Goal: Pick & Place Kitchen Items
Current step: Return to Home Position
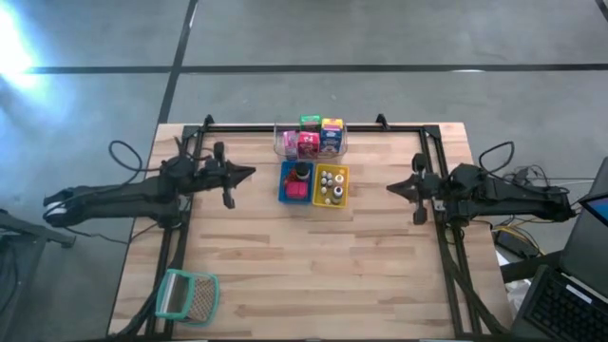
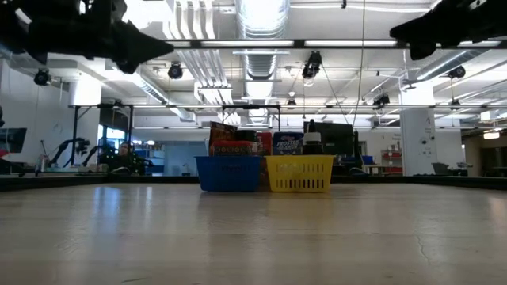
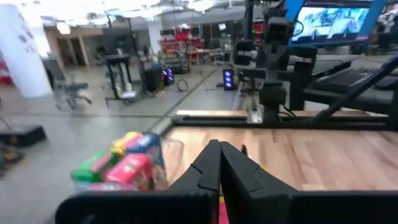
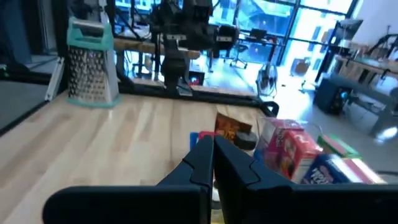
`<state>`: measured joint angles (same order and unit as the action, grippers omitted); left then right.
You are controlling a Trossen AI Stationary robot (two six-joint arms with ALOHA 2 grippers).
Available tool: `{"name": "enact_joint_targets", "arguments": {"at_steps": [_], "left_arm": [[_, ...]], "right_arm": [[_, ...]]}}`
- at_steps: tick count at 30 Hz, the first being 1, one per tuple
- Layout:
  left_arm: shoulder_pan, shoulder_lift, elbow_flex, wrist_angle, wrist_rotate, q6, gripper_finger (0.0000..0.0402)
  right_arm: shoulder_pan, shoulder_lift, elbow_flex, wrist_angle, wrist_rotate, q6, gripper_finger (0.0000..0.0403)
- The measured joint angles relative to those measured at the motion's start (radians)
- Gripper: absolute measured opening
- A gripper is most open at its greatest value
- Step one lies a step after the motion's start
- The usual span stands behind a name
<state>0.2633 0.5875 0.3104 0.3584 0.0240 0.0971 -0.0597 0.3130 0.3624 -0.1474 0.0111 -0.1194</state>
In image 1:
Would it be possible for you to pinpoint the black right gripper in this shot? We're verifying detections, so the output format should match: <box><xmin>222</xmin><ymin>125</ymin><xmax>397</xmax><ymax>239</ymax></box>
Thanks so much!
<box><xmin>385</xmin><ymin>152</ymin><xmax>447</xmax><ymax>226</ymax></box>

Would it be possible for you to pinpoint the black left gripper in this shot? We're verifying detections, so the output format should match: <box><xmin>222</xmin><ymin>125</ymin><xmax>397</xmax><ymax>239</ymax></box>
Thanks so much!
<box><xmin>201</xmin><ymin>141</ymin><xmax>257</xmax><ymax>211</ymax></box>

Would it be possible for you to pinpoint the pink cereal box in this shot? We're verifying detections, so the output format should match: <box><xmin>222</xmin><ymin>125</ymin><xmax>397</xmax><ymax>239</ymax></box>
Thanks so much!
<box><xmin>283</xmin><ymin>130</ymin><xmax>299</xmax><ymax>162</ymax></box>

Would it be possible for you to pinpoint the red patterned tin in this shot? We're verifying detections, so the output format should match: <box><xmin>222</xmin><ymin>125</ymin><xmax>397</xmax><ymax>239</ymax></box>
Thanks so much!
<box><xmin>284</xmin><ymin>181</ymin><xmax>310</xmax><ymax>200</ymax></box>

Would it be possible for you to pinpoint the orange-red sauce bottle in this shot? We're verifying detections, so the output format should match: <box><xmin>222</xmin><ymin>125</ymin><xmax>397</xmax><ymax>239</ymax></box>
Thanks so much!
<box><xmin>296</xmin><ymin>131</ymin><xmax>321</xmax><ymax>160</ymax></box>

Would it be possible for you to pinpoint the blue Frosted Flakes cereal box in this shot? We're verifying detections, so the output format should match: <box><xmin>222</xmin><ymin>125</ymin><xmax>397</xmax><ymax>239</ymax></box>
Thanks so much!
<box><xmin>319</xmin><ymin>127</ymin><xmax>344</xmax><ymax>157</ymax></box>

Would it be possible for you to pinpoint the green cereal box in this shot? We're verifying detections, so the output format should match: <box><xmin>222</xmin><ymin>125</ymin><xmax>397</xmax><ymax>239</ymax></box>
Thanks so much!
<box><xmin>298</xmin><ymin>115</ymin><xmax>323</xmax><ymax>133</ymax></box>

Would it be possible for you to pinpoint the blue plastic basket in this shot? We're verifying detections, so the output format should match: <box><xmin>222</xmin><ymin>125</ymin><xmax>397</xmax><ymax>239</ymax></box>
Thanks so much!
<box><xmin>276</xmin><ymin>160</ymin><xmax>316</xmax><ymax>206</ymax></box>

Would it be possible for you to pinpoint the clear plastic bin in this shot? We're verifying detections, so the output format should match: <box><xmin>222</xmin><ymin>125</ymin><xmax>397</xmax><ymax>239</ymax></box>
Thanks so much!
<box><xmin>273</xmin><ymin>121</ymin><xmax>350</xmax><ymax>162</ymax></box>

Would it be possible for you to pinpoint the yellow plastic basket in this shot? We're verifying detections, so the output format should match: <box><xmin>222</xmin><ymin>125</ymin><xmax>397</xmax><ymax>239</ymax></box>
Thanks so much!
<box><xmin>312</xmin><ymin>162</ymin><xmax>351</xmax><ymax>210</ymax></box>

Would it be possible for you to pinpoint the black power adapter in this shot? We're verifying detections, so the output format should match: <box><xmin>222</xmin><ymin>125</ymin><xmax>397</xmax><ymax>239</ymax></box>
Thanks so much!
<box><xmin>493</xmin><ymin>229</ymin><xmax>527</xmax><ymax>259</ymax></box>

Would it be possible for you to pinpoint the teal box grater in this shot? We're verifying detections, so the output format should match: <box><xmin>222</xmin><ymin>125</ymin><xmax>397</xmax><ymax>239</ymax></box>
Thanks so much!
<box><xmin>155</xmin><ymin>267</ymin><xmax>222</xmax><ymax>328</ymax></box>

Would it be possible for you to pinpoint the black operator desk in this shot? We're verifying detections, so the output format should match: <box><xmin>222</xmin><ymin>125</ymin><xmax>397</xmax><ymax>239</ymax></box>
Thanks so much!
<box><xmin>499</xmin><ymin>249</ymin><xmax>571</xmax><ymax>285</ymax></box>

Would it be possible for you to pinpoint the white crumpled paper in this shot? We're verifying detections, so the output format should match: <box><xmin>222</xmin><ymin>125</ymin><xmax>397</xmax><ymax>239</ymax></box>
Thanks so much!
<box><xmin>503</xmin><ymin>278</ymin><xmax>532</xmax><ymax>320</ymax></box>

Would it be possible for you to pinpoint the monitor with blue screen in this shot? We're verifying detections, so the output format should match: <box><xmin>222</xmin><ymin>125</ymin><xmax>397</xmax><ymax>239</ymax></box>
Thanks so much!
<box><xmin>560</xmin><ymin>156</ymin><xmax>608</xmax><ymax>286</ymax></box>

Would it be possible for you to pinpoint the grey laptop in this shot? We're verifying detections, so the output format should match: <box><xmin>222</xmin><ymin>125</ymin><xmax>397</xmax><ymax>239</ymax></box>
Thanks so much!
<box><xmin>510</xmin><ymin>264</ymin><xmax>608</xmax><ymax>342</ymax></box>

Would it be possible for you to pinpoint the black aluminium rig frame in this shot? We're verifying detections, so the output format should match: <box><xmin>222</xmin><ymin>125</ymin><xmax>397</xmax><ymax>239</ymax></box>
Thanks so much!
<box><xmin>144</xmin><ymin>112</ymin><xmax>512</xmax><ymax>341</ymax></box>

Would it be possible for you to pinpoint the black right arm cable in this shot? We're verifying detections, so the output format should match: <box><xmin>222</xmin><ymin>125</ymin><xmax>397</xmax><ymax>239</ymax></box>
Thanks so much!
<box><xmin>477</xmin><ymin>140</ymin><xmax>517</xmax><ymax>176</ymax></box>

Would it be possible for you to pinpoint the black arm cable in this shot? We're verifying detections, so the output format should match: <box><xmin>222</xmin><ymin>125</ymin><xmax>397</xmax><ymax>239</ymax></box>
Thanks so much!
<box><xmin>477</xmin><ymin>140</ymin><xmax>517</xmax><ymax>176</ymax></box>
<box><xmin>107</xmin><ymin>137</ymin><xmax>215</xmax><ymax>175</ymax></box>

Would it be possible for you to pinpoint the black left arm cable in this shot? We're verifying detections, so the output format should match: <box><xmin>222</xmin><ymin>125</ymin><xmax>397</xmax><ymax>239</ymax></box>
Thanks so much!
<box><xmin>107</xmin><ymin>137</ymin><xmax>215</xmax><ymax>175</ymax></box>

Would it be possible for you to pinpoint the white cable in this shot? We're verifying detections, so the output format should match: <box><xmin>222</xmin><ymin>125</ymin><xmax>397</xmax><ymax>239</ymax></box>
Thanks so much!
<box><xmin>545</xmin><ymin>177</ymin><xmax>596</xmax><ymax>187</ymax></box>

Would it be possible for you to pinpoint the black desk frame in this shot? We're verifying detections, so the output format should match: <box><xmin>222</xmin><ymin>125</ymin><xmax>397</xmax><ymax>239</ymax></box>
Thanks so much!
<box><xmin>0</xmin><ymin>207</ymin><xmax>78</xmax><ymax>342</ymax></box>

